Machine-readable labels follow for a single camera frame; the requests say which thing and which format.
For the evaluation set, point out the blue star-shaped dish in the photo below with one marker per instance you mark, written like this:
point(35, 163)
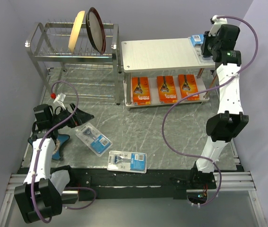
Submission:
point(60, 146)

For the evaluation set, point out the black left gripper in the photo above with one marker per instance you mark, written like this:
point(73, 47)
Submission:
point(80, 117)

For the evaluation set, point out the dark brown plate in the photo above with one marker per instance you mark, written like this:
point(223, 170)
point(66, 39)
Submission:
point(95, 30)

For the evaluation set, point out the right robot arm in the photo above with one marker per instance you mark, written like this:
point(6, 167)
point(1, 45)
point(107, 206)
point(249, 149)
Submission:
point(230, 119)

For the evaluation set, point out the blue razor blister pack front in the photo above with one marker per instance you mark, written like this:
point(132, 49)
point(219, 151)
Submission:
point(129, 162)

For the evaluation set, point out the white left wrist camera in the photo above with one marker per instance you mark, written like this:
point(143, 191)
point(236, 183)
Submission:
point(59, 100)

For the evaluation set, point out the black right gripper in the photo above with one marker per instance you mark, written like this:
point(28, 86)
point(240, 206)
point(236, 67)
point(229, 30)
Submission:
point(204, 52)

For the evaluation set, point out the cream plate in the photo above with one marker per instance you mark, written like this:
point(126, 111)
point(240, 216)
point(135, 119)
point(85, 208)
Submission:
point(75, 31)

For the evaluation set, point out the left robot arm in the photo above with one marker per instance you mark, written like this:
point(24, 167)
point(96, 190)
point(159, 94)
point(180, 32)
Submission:
point(39, 197)

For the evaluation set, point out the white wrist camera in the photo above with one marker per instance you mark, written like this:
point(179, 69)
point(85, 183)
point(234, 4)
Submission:
point(59, 100)
point(217, 21)

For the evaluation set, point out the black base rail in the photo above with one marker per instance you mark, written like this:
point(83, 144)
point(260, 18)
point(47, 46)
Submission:
point(159, 183)

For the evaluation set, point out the steel dish rack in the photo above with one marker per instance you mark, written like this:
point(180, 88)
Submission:
point(47, 43)

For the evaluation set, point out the blue razor blister pack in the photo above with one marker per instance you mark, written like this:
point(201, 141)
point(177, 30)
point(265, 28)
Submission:
point(196, 42)
point(96, 141)
point(129, 162)

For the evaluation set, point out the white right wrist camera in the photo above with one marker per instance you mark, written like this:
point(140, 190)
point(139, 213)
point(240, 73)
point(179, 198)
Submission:
point(217, 21)

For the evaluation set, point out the orange razor box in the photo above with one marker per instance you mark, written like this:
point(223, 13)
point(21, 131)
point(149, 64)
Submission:
point(140, 91)
point(187, 84)
point(166, 89)

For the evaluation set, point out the white two-tier shelf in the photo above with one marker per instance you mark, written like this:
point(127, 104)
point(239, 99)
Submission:
point(161, 55)

